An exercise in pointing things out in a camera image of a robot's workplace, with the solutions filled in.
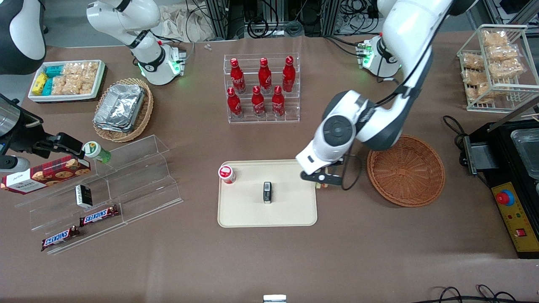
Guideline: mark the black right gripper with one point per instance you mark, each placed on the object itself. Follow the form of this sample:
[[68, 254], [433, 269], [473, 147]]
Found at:
[[26, 139]]

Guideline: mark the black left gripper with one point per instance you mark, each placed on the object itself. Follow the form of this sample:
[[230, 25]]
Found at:
[[338, 163]]

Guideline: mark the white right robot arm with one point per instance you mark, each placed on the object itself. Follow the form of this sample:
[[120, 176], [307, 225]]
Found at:
[[143, 38]]

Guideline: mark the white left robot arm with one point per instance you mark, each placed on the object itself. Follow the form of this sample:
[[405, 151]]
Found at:
[[404, 38]]

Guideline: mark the beige plastic tray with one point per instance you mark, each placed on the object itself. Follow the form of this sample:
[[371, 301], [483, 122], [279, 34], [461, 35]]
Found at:
[[290, 210]]

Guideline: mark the white rectangular snack tray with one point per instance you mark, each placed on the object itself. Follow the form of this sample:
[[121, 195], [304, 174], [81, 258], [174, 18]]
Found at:
[[99, 84]]

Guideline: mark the brown wicker basket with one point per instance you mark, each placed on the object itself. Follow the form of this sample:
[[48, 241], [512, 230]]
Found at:
[[406, 172]]

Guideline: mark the light wicker basket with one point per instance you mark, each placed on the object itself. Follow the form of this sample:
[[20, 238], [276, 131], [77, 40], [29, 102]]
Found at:
[[145, 115]]

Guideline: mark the green bottle white cap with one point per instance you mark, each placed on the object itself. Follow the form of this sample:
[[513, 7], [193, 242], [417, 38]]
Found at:
[[94, 150]]

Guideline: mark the red tartan cookie box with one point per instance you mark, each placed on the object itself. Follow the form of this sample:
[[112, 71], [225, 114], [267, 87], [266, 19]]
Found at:
[[42, 174]]

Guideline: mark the black and white box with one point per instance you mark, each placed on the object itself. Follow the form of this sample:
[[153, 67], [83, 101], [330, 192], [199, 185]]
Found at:
[[84, 196]]

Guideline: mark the clear bag of crackers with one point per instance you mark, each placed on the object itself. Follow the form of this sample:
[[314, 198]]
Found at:
[[87, 85], [64, 85], [81, 69]]

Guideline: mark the teal snack packet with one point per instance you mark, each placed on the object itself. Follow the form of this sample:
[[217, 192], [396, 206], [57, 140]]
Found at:
[[54, 70], [47, 86]]

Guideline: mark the yellow snack packet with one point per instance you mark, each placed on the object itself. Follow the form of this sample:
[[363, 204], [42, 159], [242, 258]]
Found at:
[[40, 83]]

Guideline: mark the small black box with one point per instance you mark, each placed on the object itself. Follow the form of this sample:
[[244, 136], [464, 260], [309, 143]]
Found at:
[[267, 192]]

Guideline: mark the stacked foil trays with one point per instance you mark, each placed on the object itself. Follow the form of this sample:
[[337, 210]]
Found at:
[[120, 107]]

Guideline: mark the clear acrylic bottle rack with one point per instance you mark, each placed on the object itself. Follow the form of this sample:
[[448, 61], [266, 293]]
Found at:
[[290, 113]]

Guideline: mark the Snickers chocolate bar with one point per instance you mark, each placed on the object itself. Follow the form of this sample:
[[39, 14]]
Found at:
[[99, 216], [59, 238]]

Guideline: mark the clear acrylic stepped shelf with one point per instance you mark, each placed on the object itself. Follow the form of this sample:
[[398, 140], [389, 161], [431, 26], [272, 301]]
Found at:
[[143, 189]]

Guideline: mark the red cola bottle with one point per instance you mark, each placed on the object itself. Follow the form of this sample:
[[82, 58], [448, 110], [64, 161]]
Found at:
[[264, 76], [258, 103], [237, 78], [278, 102], [289, 75], [234, 104]]

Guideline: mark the red-lidded white cup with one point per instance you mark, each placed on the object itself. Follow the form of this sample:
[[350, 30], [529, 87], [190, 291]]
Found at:
[[226, 174]]

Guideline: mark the small silver device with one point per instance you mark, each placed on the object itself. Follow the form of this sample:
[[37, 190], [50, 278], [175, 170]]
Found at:
[[274, 299]]

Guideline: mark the crumpled beige cloth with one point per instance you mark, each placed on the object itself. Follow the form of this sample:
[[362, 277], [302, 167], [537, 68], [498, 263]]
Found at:
[[177, 23]]

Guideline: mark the black and yellow sealing machine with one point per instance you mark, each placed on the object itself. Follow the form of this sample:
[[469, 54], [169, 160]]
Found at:
[[501, 155]]

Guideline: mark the bagged fried snack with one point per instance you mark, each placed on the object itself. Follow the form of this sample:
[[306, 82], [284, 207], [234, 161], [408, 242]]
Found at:
[[494, 38], [503, 53], [472, 61], [480, 91], [507, 68], [474, 77]]

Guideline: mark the red emergency stop button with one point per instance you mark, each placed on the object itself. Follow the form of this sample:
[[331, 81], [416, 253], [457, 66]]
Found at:
[[505, 198]]

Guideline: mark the clear plastic container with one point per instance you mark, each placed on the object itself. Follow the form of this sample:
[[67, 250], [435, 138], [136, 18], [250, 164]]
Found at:
[[526, 147]]

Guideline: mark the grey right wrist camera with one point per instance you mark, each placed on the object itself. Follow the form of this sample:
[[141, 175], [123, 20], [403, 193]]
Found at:
[[12, 163]]

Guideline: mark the aluminium frame post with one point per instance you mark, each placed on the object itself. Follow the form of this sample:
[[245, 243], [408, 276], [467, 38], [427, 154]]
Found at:
[[219, 17], [330, 14]]

